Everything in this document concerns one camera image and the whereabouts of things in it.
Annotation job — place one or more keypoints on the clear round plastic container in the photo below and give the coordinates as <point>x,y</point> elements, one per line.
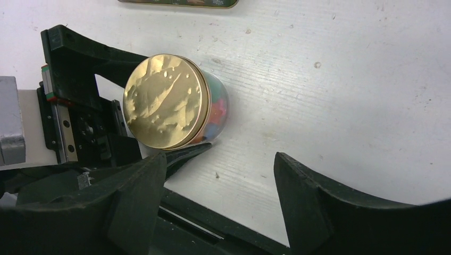
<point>219,110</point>

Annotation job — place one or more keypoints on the tin of translucent star candies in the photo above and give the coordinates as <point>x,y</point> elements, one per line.
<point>194,3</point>

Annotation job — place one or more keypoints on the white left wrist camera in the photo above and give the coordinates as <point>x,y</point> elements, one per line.
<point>13,146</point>

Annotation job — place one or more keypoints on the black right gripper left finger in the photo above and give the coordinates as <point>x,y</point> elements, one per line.
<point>114,216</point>

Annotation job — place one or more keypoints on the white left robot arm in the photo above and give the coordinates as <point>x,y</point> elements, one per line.
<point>37,154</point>

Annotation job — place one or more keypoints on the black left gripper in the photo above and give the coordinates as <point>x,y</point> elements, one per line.
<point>81,127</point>

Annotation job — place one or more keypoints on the gold round lid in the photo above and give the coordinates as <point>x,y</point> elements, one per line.
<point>166,101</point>

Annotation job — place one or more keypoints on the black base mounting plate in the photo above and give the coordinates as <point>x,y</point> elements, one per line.
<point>186,227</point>

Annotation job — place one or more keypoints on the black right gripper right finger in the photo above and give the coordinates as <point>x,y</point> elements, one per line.
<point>324,216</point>

